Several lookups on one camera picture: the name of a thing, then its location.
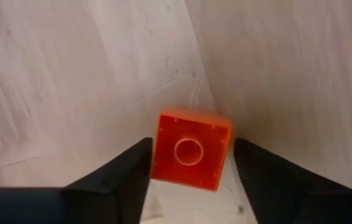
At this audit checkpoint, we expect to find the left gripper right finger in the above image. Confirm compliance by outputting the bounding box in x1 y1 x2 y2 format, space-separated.
233 138 352 224

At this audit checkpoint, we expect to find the small orange toy block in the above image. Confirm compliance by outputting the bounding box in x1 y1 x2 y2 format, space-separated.
150 106 233 192

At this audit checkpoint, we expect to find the white plastic bin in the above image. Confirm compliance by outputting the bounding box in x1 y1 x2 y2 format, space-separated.
0 0 352 224

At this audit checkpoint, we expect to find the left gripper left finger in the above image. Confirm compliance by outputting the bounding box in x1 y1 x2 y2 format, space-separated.
0 136 154 224

